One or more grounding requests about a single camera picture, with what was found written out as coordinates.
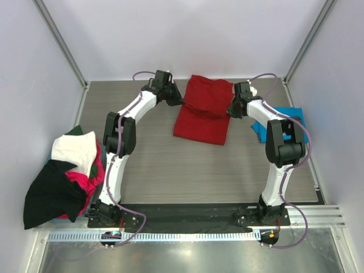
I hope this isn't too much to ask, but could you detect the red t shirt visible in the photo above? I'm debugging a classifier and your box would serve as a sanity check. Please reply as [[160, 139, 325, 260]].
[[173, 75, 234, 146]]

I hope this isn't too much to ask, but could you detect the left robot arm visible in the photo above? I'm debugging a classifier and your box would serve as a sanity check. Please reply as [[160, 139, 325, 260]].
[[86, 70, 185, 228]]

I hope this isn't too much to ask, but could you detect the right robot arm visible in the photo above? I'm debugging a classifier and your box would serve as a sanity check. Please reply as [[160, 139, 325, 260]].
[[227, 81, 306, 225]]

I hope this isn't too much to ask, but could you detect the folded blue t shirt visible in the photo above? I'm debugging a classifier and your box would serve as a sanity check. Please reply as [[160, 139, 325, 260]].
[[250, 106, 309, 144]]

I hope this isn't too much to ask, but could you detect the dark green t shirt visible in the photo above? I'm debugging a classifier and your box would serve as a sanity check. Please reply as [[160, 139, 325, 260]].
[[65, 125, 84, 136]]

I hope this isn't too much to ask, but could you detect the white t shirt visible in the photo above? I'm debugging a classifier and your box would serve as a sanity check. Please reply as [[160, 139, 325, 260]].
[[51, 131, 97, 177]]

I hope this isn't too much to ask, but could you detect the black t shirt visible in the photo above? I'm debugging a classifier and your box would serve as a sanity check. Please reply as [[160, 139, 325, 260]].
[[23, 159, 87, 230]]

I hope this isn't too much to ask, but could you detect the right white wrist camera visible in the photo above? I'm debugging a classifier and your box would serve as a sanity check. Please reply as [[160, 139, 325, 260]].
[[247, 80, 258, 97]]

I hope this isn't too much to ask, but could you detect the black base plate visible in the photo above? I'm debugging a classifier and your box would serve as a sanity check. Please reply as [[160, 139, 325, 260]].
[[86, 201, 291, 230]]

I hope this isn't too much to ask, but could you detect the left aluminium frame post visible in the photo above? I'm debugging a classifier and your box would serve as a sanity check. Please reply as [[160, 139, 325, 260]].
[[32, 0, 88, 89]]

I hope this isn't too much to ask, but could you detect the aluminium frame post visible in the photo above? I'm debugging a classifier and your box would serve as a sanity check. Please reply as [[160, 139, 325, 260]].
[[282, 0, 337, 85], [32, 0, 88, 89]]

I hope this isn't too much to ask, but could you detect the right aluminium frame post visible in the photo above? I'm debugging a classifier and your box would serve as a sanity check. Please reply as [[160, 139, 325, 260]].
[[282, 0, 337, 85]]

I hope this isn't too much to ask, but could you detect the slotted cable duct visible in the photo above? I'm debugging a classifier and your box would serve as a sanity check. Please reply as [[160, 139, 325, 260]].
[[48, 230, 260, 243]]

